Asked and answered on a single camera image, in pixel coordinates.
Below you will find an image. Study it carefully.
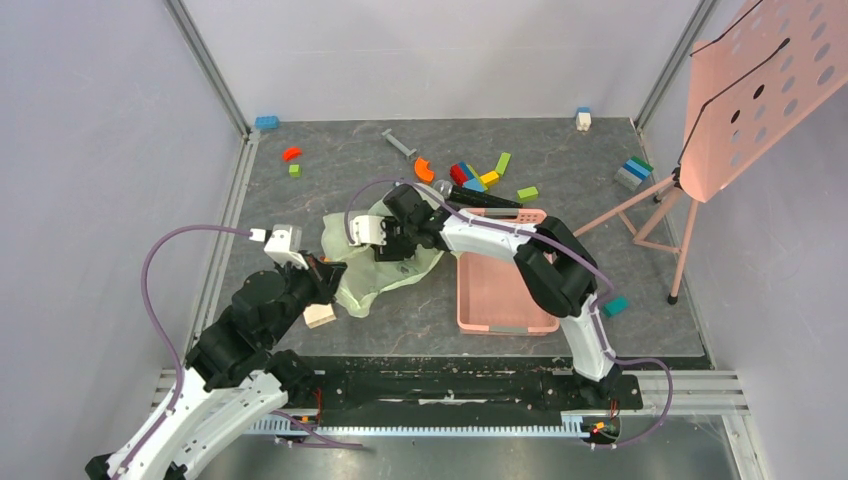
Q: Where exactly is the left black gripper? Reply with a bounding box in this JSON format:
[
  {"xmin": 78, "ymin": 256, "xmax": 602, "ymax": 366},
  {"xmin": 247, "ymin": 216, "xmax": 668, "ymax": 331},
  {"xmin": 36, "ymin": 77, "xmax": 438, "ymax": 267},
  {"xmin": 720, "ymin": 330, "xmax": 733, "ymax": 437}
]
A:
[{"xmin": 265, "ymin": 248, "xmax": 349, "ymax": 345}]

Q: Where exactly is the green avocado plastic bag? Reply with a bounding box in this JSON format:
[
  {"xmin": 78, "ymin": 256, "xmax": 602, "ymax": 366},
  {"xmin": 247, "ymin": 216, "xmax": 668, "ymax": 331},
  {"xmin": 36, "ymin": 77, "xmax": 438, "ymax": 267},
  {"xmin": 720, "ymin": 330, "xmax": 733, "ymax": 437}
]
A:
[{"xmin": 321, "ymin": 212, "xmax": 443, "ymax": 318}]

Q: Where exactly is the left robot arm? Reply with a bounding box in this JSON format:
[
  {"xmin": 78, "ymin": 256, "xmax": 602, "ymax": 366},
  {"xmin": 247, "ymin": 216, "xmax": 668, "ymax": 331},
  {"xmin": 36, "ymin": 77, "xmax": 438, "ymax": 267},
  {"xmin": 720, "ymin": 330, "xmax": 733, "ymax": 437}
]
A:
[{"xmin": 85, "ymin": 255, "xmax": 347, "ymax": 479}]

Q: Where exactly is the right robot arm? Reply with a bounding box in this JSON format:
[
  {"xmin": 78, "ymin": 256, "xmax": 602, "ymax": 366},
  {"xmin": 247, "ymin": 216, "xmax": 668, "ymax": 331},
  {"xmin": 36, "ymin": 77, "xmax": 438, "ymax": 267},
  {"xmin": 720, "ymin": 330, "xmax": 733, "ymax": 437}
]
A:
[{"xmin": 383, "ymin": 183, "xmax": 621, "ymax": 408}]

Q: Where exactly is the white large brick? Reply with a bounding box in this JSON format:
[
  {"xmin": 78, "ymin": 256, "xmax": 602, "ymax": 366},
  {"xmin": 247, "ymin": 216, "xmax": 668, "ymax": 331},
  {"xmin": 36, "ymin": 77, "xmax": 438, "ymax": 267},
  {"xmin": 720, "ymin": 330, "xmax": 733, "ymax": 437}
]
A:
[{"xmin": 303, "ymin": 304, "xmax": 336, "ymax": 329}]

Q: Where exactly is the black microphone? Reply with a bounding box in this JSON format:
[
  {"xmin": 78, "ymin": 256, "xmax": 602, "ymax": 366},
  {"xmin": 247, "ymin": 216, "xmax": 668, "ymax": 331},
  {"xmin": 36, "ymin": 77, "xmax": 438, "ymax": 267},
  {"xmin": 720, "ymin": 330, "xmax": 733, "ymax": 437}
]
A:
[{"xmin": 431, "ymin": 180, "xmax": 524, "ymax": 209}]

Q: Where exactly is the orange curved track piece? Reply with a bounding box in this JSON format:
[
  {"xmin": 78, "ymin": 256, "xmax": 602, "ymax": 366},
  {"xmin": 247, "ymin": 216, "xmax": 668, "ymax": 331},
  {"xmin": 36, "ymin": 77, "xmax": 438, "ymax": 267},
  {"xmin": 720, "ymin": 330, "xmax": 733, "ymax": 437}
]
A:
[{"xmin": 413, "ymin": 157, "xmax": 435, "ymax": 185}]

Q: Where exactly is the red blue brick stack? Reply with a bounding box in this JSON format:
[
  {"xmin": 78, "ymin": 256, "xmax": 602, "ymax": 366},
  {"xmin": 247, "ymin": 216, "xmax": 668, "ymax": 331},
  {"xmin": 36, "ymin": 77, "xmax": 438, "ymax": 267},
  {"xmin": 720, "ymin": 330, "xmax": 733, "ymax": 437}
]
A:
[{"xmin": 449, "ymin": 162, "xmax": 486, "ymax": 193}]

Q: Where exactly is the yellow small block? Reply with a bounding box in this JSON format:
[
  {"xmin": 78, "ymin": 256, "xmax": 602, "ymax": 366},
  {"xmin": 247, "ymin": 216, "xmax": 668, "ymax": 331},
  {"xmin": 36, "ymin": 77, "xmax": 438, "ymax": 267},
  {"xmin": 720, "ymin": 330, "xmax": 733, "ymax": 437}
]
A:
[{"xmin": 480, "ymin": 171, "xmax": 501, "ymax": 189}]

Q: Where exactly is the long green block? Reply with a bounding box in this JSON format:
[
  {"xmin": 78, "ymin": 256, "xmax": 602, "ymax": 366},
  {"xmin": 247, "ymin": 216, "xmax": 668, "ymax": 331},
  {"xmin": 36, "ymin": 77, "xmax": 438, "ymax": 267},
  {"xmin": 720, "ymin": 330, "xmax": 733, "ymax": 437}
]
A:
[{"xmin": 495, "ymin": 152, "xmax": 512, "ymax": 176}]

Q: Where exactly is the pink plastic basket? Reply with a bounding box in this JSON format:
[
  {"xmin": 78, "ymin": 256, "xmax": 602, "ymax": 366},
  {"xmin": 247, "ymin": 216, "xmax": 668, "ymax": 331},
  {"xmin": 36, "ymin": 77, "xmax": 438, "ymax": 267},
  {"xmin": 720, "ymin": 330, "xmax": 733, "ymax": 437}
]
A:
[{"xmin": 457, "ymin": 208, "xmax": 561, "ymax": 337}]

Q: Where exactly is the short green block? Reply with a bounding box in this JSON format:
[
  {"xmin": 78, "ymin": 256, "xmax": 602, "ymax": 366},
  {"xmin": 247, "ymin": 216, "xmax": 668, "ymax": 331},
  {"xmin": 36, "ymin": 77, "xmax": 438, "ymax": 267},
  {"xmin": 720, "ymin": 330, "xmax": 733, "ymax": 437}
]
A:
[{"xmin": 516, "ymin": 186, "xmax": 539, "ymax": 204}]

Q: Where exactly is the red arch block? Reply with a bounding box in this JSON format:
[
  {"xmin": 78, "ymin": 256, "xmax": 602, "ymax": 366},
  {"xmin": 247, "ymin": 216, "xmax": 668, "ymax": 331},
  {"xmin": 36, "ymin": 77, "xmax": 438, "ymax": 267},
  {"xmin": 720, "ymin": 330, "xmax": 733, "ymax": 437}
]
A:
[{"xmin": 281, "ymin": 146, "xmax": 302, "ymax": 162}]

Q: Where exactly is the white blue small brick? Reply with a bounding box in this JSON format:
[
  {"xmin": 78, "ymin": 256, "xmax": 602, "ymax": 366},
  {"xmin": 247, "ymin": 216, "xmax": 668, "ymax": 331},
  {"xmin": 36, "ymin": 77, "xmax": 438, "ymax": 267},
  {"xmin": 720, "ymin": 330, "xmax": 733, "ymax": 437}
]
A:
[{"xmin": 575, "ymin": 107, "xmax": 592, "ymax": 132}]

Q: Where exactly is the teal small block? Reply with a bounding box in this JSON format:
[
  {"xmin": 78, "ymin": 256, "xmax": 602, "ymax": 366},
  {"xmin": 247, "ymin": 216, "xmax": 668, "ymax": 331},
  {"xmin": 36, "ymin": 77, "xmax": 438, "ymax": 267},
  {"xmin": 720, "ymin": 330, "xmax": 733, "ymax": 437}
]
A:
[{"xmin": 601, "ymin": 296, "xmax": 630, "ymax": 318}]

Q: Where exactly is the grey blue green brick stack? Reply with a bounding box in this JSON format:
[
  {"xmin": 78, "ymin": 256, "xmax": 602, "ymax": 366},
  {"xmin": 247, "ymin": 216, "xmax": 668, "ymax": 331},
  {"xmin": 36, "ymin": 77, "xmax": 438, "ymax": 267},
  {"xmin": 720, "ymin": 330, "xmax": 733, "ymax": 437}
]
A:
[{"xmin": 614, "ymin": 156, "xmax": 654, "ymax": 191}]

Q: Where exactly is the pink music stand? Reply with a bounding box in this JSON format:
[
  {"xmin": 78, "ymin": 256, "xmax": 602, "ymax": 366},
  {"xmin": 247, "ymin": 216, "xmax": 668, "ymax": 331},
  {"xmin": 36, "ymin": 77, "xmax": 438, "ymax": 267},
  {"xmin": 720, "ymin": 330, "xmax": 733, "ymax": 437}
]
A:
[{"xmin": 577, "ymin": 0, "xmax": 847, "ymax": 305}]

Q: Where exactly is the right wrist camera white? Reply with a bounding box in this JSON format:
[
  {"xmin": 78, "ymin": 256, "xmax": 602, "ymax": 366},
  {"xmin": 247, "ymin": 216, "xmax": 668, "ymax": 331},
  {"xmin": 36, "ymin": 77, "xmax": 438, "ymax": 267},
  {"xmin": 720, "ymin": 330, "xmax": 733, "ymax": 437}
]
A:
[{"xmin": 347, "ymin": 214, "xmax": 387, "ymax": 247}]

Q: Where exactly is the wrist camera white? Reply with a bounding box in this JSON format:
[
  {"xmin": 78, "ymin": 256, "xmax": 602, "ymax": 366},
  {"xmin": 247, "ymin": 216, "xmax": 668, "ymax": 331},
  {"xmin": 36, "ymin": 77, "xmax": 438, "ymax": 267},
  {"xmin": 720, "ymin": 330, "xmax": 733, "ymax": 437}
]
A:
[
  {"xmin": 347, "ymin": 214, "xmax": 387, "ymax": 247},
  {"xmin": 249, "ymin": 224, "xmax": 308, "ymax": 269}
]

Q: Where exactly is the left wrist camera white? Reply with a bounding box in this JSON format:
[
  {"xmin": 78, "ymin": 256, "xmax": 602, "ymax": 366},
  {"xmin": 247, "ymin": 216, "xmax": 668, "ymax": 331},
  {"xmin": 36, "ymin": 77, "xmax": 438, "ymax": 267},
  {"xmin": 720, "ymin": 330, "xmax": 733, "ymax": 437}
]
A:
[{"xmin": 249, "ymin": 224, "xmax": 308, "ymax": 269}]

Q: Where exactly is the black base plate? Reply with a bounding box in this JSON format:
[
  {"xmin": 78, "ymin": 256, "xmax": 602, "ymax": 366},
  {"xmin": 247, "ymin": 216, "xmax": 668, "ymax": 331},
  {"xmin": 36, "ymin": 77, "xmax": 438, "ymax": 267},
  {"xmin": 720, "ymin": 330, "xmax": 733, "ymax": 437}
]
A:
[{"xmin": 303, "ymin": 356, "xmax": 644, "ymax": 411}]

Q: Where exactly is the blue brick at wall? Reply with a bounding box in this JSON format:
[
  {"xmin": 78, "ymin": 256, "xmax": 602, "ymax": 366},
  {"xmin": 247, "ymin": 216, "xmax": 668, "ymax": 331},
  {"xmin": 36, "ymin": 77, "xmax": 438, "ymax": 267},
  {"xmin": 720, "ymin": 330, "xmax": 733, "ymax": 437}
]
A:
[{"xmin": 254, "ymin": 115, "xmax": 280, "ymax": 131}]

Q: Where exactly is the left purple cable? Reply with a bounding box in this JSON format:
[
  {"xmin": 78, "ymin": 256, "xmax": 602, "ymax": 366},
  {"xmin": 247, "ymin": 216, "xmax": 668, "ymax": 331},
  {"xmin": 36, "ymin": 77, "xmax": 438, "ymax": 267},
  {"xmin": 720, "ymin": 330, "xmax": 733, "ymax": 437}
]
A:
[{"xmin": 140, "ymin": 225, "xmax": 366, "ymax": 480}]

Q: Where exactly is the purple cable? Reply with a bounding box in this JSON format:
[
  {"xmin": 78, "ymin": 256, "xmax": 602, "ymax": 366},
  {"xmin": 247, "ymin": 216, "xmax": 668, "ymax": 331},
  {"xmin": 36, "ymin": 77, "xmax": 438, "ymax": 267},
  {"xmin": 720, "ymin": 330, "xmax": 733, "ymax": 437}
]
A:
[
  {"xmin": 344, "ymin": 177, "xmax": 676, "ymax": 450},
  {"xmin": 140, "ymin": 225, "xmax": 366, "ymax": 480}
]

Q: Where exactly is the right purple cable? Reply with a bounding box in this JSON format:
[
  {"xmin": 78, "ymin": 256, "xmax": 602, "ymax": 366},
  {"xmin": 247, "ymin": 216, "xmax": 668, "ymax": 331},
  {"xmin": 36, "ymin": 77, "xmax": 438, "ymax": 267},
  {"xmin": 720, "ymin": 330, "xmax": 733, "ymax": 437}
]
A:
[{"xmin": 344, "ymin": 177, "xmax": 676, "ymax": 450}]

